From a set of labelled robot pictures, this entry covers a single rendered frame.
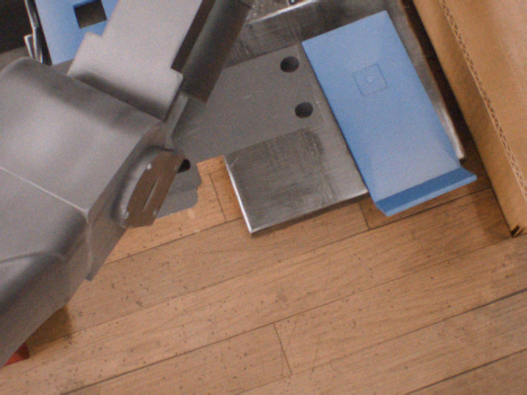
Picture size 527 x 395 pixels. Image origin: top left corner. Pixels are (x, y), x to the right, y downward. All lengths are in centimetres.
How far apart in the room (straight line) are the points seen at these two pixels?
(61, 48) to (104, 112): 32
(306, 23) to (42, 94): 41
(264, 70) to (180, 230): 26
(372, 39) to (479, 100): 10
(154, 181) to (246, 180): 33
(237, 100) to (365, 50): 26
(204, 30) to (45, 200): 13
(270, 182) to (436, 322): 16
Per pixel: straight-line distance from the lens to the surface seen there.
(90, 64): 47
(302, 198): 76
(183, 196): 60
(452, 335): 77
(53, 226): 39
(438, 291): 77
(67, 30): 74
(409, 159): 77
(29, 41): 75
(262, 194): 76
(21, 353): 76
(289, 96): 55
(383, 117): 78
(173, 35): 46
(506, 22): 84
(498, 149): 74
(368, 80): 78
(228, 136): 55
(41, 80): 43
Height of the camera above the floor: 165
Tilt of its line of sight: 75 degrees down
